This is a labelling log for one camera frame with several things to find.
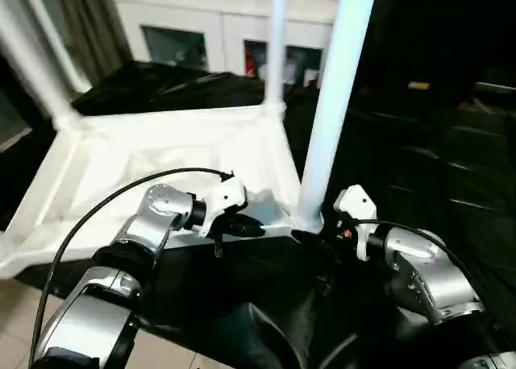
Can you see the white door frame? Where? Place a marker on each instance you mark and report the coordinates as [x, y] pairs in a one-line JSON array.
[[52, 34]]

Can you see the red packet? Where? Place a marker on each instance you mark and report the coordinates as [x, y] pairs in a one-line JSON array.
[[250, 60]]

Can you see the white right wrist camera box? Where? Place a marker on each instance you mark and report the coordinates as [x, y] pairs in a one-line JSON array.
[[356, 201]]

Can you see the black speaker box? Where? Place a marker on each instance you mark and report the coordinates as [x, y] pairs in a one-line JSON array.
[[415, 34]]

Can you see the white glass-door cabinet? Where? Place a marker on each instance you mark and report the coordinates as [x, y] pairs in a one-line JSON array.
[[181, 2]]

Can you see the white plastic table leg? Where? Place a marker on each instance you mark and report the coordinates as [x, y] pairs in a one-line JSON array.
[[36, 63], [278, 42], [338, 83]]

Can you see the white mug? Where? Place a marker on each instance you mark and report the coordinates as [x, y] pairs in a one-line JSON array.
[[310, 77]]

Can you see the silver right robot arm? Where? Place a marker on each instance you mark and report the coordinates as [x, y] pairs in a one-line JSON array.
[[435, 272]]

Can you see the black plastic mat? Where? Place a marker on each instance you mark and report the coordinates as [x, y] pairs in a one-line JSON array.
[[423, 163]]

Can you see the grey curtain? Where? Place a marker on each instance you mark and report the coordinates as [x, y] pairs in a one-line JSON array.
[[96, 22]]

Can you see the white plastic table top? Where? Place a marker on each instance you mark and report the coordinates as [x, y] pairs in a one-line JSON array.
[[161, 135]]

